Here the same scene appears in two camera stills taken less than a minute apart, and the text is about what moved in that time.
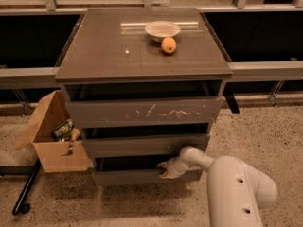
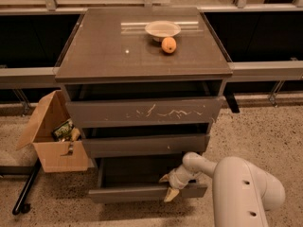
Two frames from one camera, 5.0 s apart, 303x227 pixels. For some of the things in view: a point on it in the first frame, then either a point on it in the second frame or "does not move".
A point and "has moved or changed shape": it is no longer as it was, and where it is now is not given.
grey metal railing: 19,78 does not move
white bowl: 160,29 does not move
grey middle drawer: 160,147 does not move
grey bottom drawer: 138,169 has moved or changed shape
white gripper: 174,168 to 177,181
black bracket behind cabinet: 231,99 does not move
